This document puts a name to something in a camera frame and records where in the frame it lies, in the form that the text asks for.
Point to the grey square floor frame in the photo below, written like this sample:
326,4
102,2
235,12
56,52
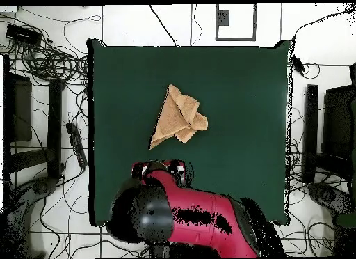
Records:
235,39

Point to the black stand frame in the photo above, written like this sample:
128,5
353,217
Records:
55,125
311,131

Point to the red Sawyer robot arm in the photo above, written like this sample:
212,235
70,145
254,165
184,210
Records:
194,209

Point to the dark green table cloth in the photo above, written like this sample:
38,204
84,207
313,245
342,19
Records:
236,103

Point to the black power strip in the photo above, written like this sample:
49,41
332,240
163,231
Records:
76,144

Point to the grey tripod base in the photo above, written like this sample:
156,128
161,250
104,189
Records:
326,195
41,186

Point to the orange terry towel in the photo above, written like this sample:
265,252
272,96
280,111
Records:
173,117

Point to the black adapter box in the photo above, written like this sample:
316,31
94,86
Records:
23,34

